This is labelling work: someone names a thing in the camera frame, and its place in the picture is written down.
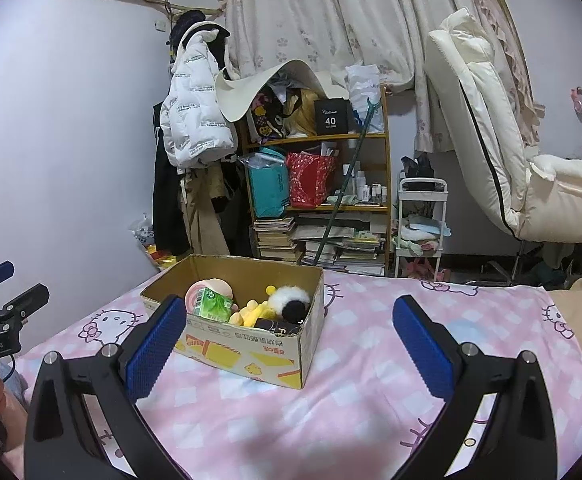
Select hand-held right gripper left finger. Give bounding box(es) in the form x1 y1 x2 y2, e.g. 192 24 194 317
23 294 189 480

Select black box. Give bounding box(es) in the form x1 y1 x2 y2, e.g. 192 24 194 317
314 98 353 135

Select dark knit hat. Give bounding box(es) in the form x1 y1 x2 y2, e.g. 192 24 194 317
169 10 212 46

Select black hanging coat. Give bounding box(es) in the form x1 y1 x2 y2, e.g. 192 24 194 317
152 102 192 257

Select group of small bottles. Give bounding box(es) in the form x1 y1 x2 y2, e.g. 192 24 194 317
341 162 390 206

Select stack of books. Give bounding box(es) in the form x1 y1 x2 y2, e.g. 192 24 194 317
251 212 389 276

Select white puffer jacket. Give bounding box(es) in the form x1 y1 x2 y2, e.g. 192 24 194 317
160 22 238 170

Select wooden shelf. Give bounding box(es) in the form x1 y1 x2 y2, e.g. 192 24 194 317
236 85 392 277

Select pile of colourful packets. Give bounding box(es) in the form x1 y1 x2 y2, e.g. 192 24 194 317
131 215 182 274

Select black printed bag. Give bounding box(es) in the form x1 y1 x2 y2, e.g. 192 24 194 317
248 87 290 142

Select folded pastel cloths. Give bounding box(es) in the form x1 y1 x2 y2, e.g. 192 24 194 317
396 215 452 256

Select tan hanging coat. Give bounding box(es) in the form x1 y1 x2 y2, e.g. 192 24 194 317
180 165 232 256

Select pink swirl roll plush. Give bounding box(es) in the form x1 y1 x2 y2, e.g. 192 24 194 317
186 279 234 312

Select red bag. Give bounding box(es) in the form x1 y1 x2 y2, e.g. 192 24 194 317
286 151 336 209

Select teal bag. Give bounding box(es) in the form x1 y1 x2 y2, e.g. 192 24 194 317
243 147 290 219

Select printed cardboard box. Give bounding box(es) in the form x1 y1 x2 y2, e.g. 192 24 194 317
140 254 326 391

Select white plastic bag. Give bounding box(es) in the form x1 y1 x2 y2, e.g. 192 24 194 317
346 64 387 134

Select floral curtain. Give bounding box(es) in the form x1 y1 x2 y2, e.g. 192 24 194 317
218 0 544 154

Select green pole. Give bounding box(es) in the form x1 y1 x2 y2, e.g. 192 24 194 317
316 100 383 266

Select white fluffy plush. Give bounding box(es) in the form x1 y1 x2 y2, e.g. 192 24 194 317
265 285 312 323

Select green tissue pack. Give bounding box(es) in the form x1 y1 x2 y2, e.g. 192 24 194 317
192 287 236 324

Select black packet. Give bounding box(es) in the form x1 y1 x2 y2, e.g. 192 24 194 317
255 317 303 336

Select cream recliner chair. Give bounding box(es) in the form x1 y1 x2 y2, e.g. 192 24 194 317
426 7 582 247

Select pink printed bedsheet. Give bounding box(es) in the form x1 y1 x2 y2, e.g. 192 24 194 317
16 272 582 480

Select yellow dog plush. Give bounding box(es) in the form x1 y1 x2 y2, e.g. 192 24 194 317
229 299 274 329

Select white cart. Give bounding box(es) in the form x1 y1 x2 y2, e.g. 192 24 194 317
393 177 450 281

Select cream wide brim hat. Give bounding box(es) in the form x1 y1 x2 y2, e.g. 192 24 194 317
216 59 336 124

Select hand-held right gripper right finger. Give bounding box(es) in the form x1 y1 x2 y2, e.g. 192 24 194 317
392 294 558 480

